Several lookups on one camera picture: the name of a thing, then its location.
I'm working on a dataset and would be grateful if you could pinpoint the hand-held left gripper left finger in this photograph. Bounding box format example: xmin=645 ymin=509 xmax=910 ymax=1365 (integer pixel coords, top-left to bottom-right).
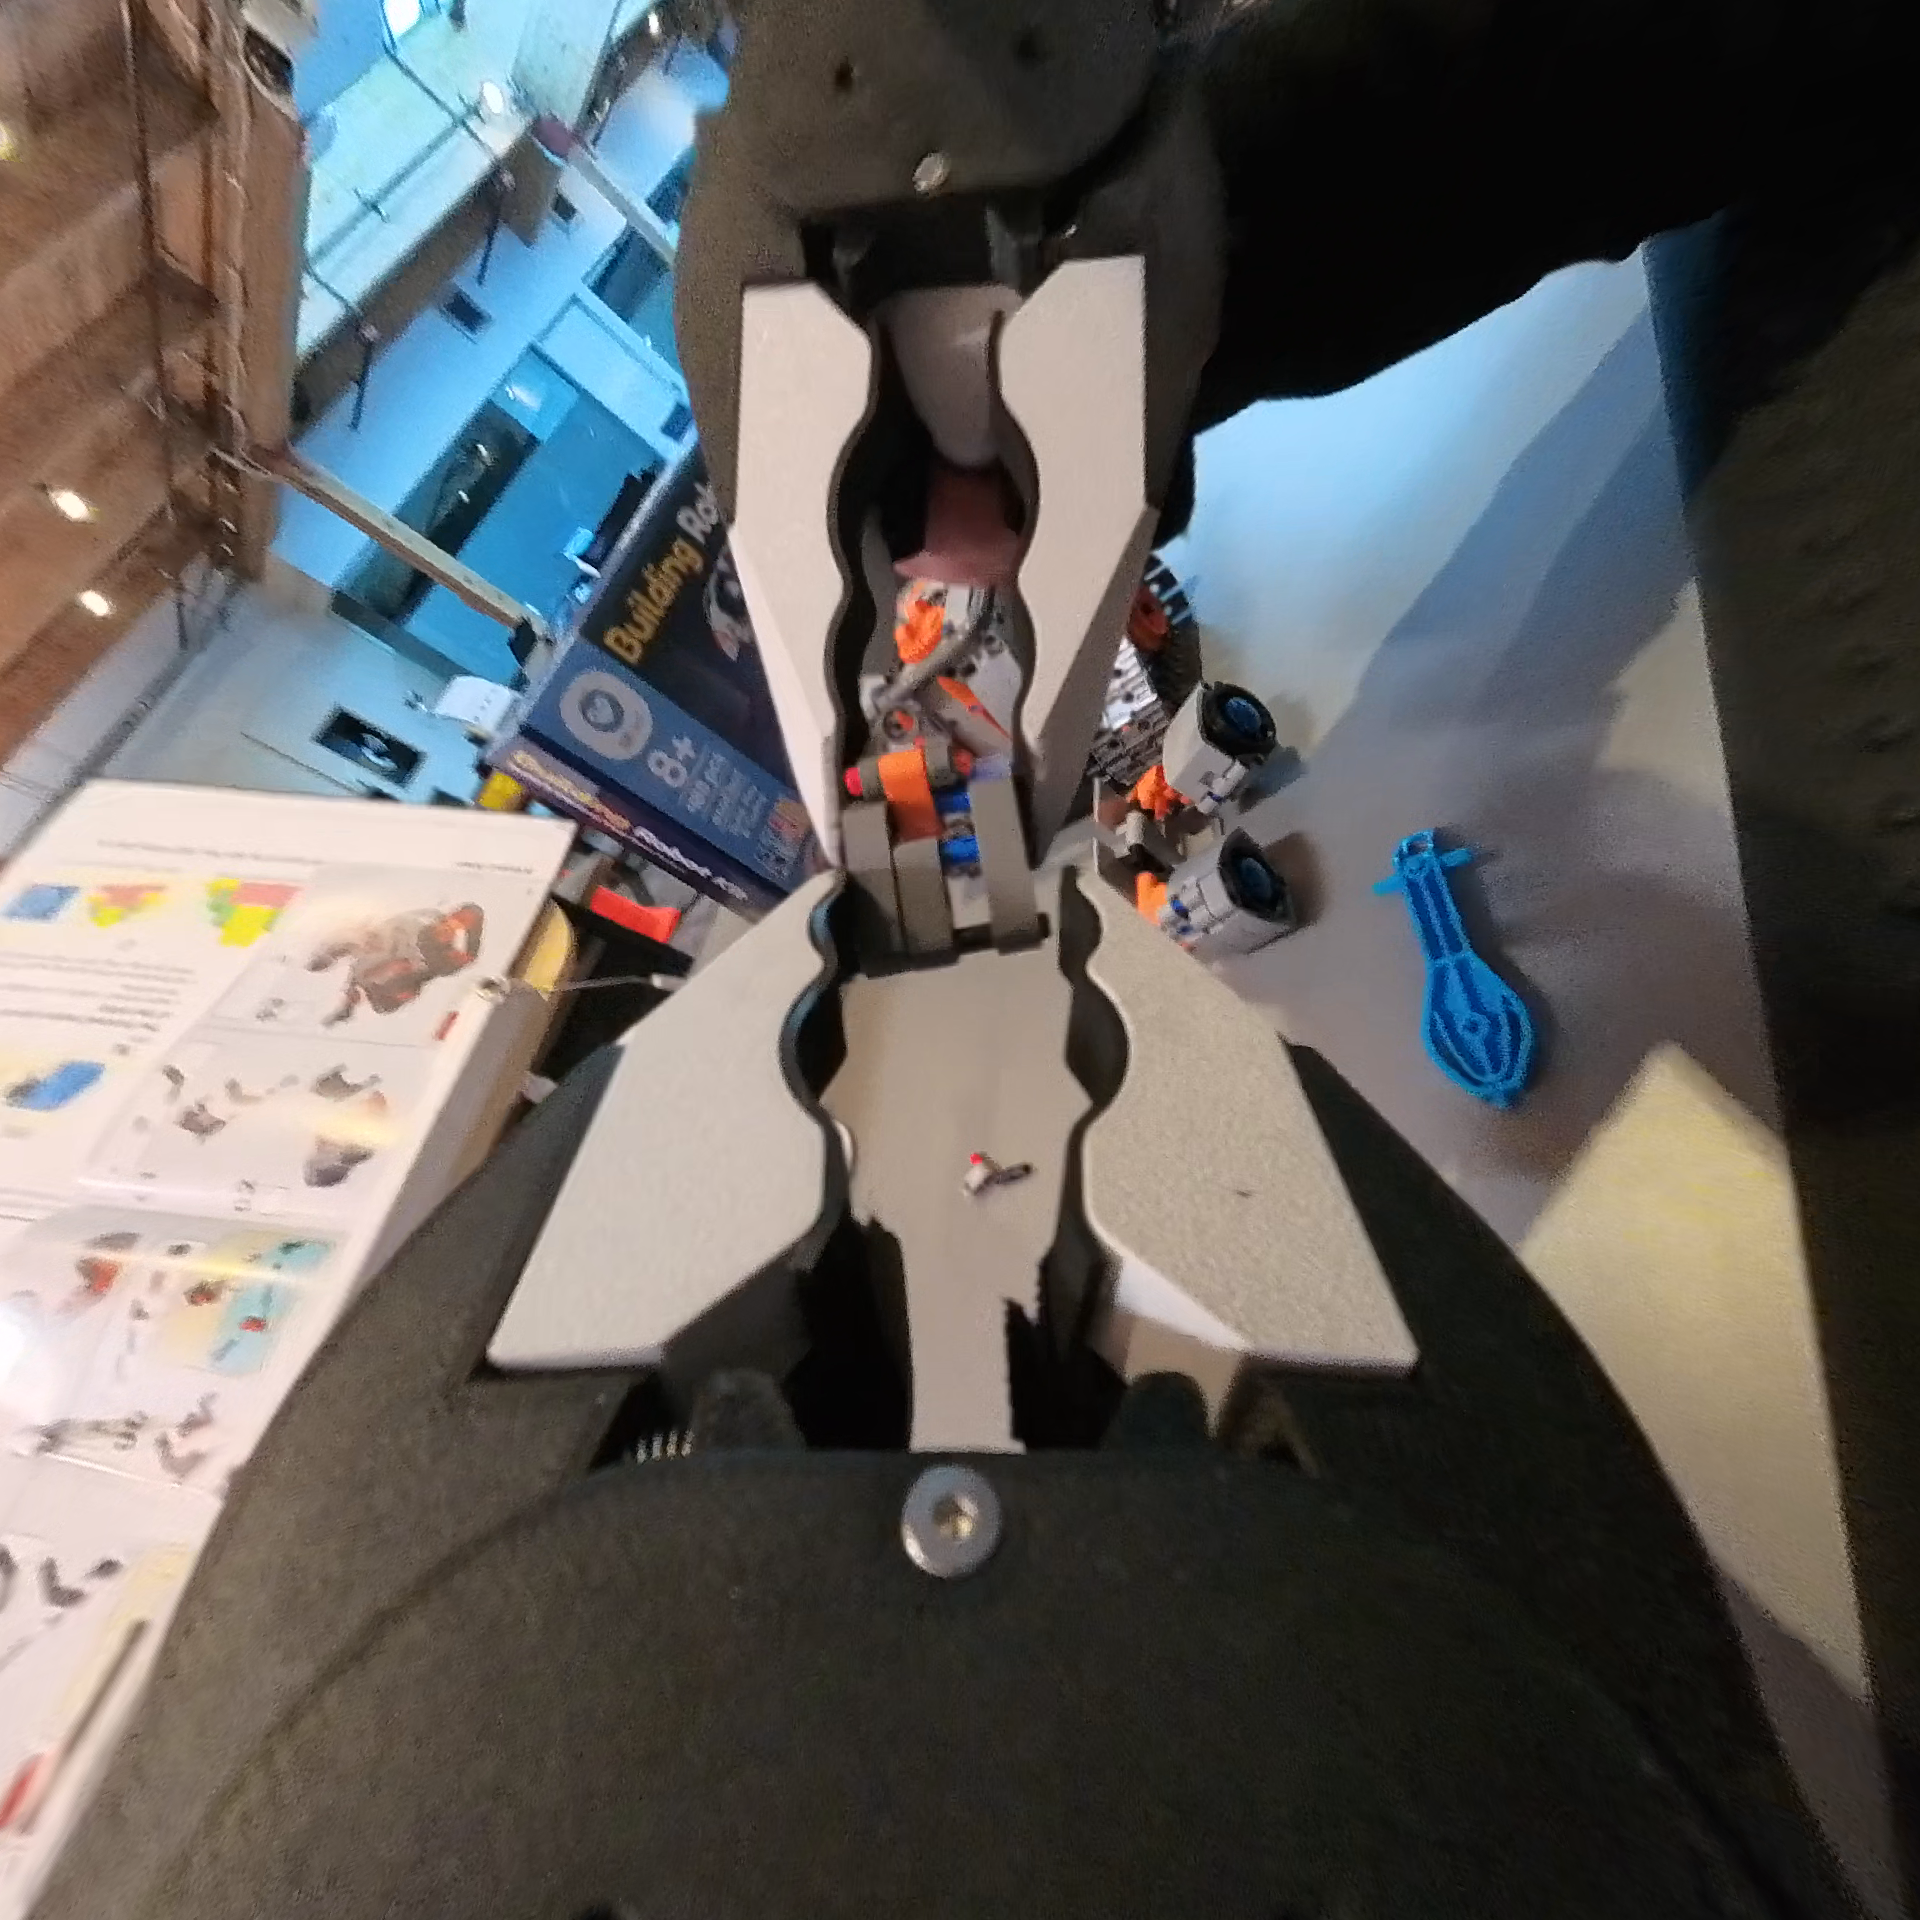
xmin=487 ymin=873 xmax=849 ymax=1373

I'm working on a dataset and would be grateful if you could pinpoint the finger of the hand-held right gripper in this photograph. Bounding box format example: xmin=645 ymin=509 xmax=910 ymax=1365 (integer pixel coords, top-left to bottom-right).
xmin=998 ymin=256 xmax=1162 ymax=845
xmin=742 ymin=279 xmax=880 ymax=873

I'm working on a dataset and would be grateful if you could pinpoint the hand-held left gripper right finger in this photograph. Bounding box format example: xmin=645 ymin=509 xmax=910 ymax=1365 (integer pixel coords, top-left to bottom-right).
xmin=1058 ymin=868 xmax=1418 ymax=1382

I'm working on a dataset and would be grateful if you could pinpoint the grey orange brick assembly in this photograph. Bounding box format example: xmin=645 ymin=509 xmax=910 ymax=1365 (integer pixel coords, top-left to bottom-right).
xmin=838 ymin=735 xmax=1054 ymax=981

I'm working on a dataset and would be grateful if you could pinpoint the person's right forearm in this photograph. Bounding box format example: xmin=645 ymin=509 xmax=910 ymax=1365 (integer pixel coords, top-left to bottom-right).
xmin=1185 ymin=0 xmax=1801 ymax=440

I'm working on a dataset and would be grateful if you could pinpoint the blue robot kit box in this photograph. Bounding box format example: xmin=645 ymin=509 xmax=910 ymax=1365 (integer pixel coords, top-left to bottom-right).
xmin=487 ymin=440 xmax=821 ymax=905

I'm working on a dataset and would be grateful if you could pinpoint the grey tracked toy robot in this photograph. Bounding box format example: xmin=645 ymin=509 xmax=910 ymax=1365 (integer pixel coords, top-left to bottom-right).
xmin=860 ymin=552 xmax=1205 ymax=784

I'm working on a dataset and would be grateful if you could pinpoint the light blue brick separator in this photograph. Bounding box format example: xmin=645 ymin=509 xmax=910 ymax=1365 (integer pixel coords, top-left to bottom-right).
xmin=1371 ymin=824 xmax=1541 ymax=1115

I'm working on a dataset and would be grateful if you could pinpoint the printed instruction sheet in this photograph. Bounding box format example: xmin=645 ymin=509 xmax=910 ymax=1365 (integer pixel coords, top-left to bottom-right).
xmin=0 ymin=778 xmax=581 ymax=1885

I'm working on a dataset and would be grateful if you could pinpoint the black dimpled mat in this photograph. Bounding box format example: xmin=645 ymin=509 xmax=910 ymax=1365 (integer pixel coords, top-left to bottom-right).
xmin=1642 ymin=196 xmax=1920 ymax=1920

